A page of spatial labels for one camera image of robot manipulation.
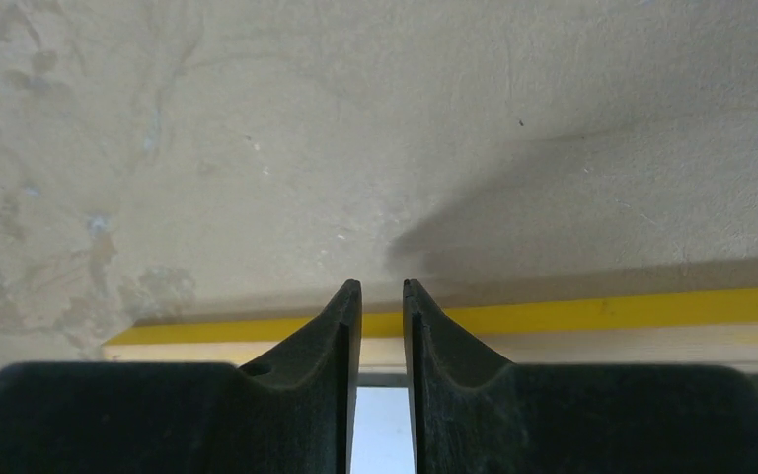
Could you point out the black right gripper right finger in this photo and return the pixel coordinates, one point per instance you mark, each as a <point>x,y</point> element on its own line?
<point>443,358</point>

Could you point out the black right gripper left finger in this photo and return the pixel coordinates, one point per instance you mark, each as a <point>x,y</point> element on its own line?
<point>289,410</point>

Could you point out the yellow wooden picture frame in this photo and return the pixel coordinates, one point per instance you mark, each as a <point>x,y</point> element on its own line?
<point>714,327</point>

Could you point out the building and sky photo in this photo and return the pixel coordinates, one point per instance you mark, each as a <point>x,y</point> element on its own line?
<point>382,432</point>

